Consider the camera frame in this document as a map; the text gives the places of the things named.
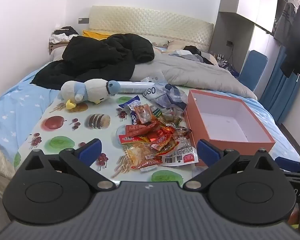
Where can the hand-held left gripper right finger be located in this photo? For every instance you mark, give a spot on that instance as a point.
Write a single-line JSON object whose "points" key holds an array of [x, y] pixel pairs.
{"points": [[208, 153]]}

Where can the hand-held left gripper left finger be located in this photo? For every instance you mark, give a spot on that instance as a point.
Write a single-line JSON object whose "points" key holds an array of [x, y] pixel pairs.
{"points": [[88, 152]]}

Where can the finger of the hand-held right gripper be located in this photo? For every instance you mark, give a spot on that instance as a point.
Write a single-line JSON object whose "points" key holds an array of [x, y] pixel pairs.
{"points": [[288, 163]]}

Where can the pink cardboard box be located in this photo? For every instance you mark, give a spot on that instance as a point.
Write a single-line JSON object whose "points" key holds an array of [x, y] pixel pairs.
{"points": [[215, 140]]}

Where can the red label crisps bag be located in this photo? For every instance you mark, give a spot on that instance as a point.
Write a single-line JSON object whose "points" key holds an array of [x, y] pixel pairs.
{"points": [[137, 152]]}

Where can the shiny red foil bag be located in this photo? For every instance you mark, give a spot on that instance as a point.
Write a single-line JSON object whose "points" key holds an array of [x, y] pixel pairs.
{"points": [[162, 137]]}

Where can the pile of snack packets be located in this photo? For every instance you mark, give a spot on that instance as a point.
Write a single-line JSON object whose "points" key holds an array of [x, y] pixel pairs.
{"points": [[165, 130]]}

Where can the green label clear bag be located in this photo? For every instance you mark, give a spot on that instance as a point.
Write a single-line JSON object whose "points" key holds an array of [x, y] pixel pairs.
{"points": [[171, 118]]}

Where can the dark blue noodle bag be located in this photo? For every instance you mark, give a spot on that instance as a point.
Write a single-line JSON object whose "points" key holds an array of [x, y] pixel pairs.
{"points": [[134, 117]]}

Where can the fruit printed tablecloth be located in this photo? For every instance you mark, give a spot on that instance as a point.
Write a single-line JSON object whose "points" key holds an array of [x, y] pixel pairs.
{"points": [[65, 135]]}

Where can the plush duck toy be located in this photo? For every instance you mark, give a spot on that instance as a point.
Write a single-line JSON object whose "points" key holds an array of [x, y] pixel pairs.
{"points": [[95, 90]]}

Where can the blue curtain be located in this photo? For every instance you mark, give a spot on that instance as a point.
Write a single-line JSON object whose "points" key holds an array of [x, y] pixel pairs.
{"points": [[277, 92]]}

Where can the clear plastic bag blue print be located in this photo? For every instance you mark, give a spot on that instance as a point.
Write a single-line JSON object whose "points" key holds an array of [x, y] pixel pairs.
{"points": [[165, 96]]}

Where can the white tube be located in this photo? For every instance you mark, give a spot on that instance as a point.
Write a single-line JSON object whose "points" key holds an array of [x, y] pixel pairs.
{"points": [[135, 87]]}

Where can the grey blanket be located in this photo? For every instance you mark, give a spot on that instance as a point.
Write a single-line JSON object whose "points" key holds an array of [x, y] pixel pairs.
{"points": [[190, 72]]}

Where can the light blue bedsheet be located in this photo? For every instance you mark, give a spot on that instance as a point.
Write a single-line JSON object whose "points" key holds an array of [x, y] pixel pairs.
{"points": [[15, 105]]}

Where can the cream mattress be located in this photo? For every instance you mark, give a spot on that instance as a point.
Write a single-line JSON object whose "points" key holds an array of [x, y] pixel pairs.
{"points": [[0, 160]]}

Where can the blue chair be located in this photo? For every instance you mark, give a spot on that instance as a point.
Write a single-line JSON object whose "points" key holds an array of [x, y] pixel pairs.
{"points": [[252, 70]]}

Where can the row of small bottles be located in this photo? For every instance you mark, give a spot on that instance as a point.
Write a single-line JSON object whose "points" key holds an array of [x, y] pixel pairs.
{"points": [[221, 57]]}

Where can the black jacket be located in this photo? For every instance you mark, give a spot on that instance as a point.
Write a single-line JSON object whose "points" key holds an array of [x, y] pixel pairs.
{"points": [[97, 55]]}

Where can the folded dark clothes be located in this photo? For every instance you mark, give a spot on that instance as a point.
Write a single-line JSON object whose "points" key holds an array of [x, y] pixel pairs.
{"points": [[192, 50]]}

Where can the wooden nightstand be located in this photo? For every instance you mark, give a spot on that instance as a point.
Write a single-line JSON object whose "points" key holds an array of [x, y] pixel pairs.
{"points": [[55, 48]]}

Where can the patterned pillow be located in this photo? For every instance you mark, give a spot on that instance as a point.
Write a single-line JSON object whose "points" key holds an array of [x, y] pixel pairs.
{"points": [[175, 44]]}

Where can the yellow pillow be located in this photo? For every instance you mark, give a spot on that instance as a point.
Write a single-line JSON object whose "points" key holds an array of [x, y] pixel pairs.
{"points": [[95, 34]]}

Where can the hanging black garment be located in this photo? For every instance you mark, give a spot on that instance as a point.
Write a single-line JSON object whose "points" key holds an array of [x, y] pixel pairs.
{"points": [[298, 42]]}

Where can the heap of clothes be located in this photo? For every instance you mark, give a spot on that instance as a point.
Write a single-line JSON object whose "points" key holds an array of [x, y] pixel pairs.
{"points": [[65, 32]]}

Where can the hanging grey garment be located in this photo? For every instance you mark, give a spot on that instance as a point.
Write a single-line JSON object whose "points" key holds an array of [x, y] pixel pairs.
{"points": [[285, 25]]}

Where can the cream quilted headboard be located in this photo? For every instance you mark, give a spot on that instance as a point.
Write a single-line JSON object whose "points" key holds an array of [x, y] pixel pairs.
{"points": [[152, 22]]}

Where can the black wall socket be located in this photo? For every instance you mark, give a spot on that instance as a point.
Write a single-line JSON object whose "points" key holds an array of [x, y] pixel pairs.
{"points": [[230, 43]]}

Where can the grey wall plate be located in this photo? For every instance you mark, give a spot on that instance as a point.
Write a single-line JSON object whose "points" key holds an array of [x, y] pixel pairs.
{"points": [[83, 20]]}

